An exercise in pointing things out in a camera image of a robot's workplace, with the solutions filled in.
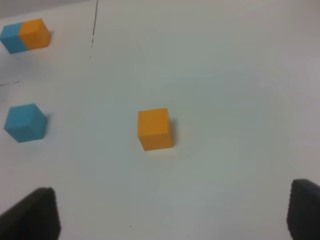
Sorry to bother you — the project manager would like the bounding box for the blue template cube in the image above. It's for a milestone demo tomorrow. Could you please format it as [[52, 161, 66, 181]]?
[[0, 22, 28, 54]]

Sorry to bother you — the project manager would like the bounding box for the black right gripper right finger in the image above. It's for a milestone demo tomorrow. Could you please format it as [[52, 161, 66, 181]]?
[[286, 179, 320, 240]]

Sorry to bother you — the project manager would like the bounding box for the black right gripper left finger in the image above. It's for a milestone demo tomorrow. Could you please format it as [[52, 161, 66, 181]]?
[[0, 187, 61, 240]]

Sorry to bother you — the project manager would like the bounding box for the orange template cube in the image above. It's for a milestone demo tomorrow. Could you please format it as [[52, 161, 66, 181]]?
[[18, 18, 51, 50]]

